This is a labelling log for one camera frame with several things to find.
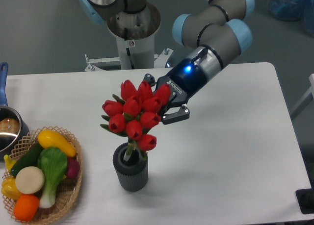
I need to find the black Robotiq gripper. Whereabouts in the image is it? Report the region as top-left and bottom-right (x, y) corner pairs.
(143, 58), (208, 125)

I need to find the red tulip bouquet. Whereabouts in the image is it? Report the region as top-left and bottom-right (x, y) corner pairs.
(100, 80), (171, 163)

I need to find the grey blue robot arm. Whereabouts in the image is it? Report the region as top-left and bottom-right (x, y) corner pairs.
(79, 0), (255, 125)

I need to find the dark grey ribbed vase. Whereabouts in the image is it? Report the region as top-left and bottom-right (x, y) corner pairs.
(113, 143), (148, 192)

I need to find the yellow squash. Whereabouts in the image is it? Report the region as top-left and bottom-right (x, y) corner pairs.
(38, 129), (77, 157)

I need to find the green bok choy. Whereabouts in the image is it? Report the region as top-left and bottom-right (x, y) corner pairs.
(37, 147), (67, 209)

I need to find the woven wicker basket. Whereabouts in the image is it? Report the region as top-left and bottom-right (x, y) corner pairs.
(0, 126), (83, 225)

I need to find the dark green cucumber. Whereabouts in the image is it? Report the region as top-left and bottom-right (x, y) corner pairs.
(10, 142), (44, 177)

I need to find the blue plastic bag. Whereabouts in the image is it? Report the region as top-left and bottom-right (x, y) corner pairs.
(267, 0), (314, 36)

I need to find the cream round bun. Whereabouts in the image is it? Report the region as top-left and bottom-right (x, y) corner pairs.
(15, 166), (45, 194)

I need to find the black device at table edge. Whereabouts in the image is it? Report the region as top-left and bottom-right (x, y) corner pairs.
(295, 188), (314, 214)

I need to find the orange fruit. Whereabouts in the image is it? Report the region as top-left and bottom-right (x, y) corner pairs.
(13, 194), (39, 222)

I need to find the yellow bell pepper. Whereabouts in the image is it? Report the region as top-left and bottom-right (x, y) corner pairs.
(1, 176), (22, 200)

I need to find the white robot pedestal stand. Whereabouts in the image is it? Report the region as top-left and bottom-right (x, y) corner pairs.
(85, 3), (174, 72)

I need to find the white frame at right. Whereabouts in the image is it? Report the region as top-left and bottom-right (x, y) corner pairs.
(290, 74), (314, 121)

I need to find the blue handled saucepan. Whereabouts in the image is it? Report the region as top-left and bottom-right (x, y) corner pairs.
(0, 62), (29, 162)

